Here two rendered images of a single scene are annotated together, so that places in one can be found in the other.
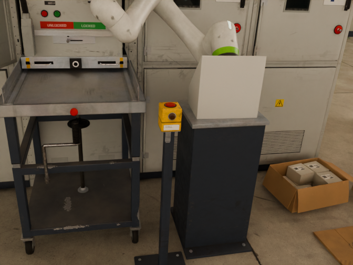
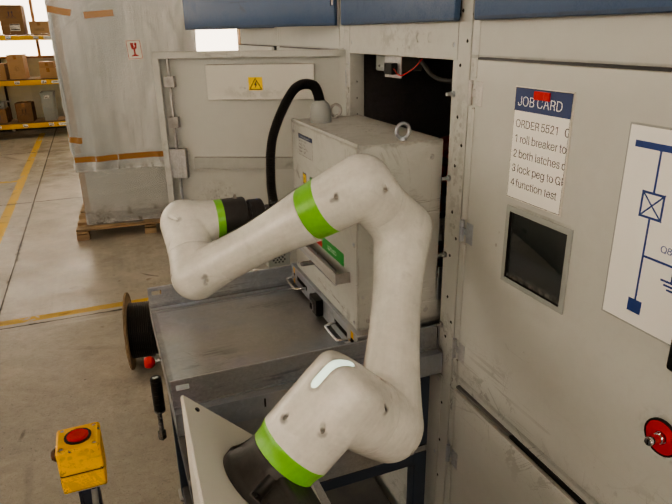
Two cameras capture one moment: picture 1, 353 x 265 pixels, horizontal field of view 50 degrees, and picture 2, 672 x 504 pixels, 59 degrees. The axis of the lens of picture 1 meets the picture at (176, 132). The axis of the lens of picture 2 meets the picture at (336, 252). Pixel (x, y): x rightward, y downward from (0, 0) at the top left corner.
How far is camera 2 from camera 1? 2.03 m
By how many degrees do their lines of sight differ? 74
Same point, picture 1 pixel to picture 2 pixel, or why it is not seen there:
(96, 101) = (170, 366)
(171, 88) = (491, 474)
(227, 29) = (304, 383)
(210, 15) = (584, 344)
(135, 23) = (185, 269)
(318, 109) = not seen: outside the picture
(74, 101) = (166, 350)
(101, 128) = not seen: hidden behind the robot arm
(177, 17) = (375, 298)
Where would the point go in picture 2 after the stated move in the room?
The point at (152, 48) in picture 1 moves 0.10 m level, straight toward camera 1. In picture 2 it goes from (466, 351) to (426, 356)
